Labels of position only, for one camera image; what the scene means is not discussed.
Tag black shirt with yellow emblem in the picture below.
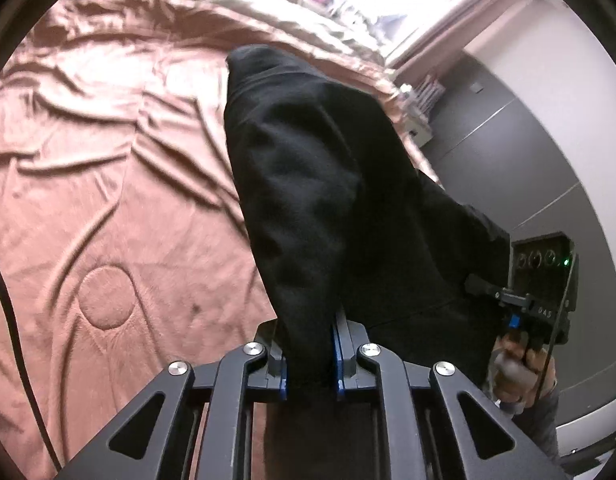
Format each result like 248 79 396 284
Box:
223 44 512 480

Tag person's right hand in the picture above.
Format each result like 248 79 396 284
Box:
488 332 558 417

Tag pink duvet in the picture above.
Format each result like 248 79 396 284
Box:
0 0 439 480

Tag person's right forearm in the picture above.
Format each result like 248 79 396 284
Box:
508 385 562 461

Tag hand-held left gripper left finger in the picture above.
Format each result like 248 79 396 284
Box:
53 320 289 480

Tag dark grey wardrobe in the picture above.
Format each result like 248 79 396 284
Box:
420 52 614 403

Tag pink curtain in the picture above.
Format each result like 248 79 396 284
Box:
385 0 538 71

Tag thin black cable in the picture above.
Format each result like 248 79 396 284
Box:
530 255 579 403

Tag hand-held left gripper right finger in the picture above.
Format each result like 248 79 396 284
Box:
332 310 568 480

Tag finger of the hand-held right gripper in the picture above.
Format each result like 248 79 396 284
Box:
506 310 546 352
464 274 556 317

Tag beige blanket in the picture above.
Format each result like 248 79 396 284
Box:
68 0 403 106

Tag white bedside rack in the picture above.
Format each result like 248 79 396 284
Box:
398 75 446 148

